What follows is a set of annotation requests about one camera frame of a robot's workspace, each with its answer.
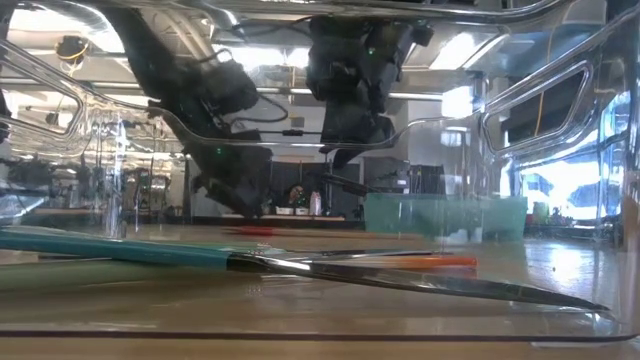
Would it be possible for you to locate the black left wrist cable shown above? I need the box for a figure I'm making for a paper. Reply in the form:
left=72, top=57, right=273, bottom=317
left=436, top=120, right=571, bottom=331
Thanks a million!
left=219, top=92, right=291, bottom=126

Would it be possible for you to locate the orange handle knife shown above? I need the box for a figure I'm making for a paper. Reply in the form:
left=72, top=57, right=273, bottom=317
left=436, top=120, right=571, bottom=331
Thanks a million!
left=319, top=254, right=479, bottom=274

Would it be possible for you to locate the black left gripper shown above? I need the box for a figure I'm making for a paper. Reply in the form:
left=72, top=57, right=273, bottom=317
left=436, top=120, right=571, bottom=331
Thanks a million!
left=182, top=127, right=275, bottom=220

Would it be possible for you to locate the clear plastic container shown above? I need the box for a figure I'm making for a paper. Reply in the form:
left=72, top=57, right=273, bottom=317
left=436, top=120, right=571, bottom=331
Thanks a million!
left=0, top=0, right=640, bottom=347

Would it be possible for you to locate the person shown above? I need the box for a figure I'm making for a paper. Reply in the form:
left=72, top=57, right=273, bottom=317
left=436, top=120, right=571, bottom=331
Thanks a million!
left=287, top=183, right=309, bottom=210

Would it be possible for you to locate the green handle knife cream blade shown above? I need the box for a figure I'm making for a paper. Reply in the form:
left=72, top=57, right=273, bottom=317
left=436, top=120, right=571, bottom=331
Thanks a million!
left=0, top=259, right=236, bottom=292

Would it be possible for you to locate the teal plastic container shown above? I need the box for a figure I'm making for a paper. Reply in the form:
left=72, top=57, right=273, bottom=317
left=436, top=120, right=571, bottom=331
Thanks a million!
left=363, top=193, right=529, bottom=242

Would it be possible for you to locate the red spatula wooden handle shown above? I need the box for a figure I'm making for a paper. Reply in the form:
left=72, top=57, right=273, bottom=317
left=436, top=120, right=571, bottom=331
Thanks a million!
left=222, top=225, right=279, bottom=238

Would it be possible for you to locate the dark shelving unit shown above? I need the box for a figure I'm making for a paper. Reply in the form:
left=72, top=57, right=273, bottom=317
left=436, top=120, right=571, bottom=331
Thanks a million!
left=269, top=159, right=362, bottom=217

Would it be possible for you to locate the wooden bench top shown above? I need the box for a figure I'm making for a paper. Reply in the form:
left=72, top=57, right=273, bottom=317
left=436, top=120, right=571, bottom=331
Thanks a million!
left=222, top=213, right=347, bottom=223

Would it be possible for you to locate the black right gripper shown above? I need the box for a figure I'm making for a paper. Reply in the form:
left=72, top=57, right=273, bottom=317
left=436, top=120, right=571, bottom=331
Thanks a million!
left=305, top=15, right=435, bottom=170

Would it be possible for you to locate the black yellow ceiling reel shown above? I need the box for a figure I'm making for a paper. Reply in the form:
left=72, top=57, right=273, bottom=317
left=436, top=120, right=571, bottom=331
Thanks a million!
left=53, top=33, right=91, bottom=65

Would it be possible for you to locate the dark cabinet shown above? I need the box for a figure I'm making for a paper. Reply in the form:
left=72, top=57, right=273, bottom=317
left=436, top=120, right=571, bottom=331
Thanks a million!
left=362, top=157, right=446, bottom=196

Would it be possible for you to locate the large window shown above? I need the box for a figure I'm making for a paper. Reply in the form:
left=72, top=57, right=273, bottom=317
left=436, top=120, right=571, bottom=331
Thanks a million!
left=509, top=92, right=640, bottom=221

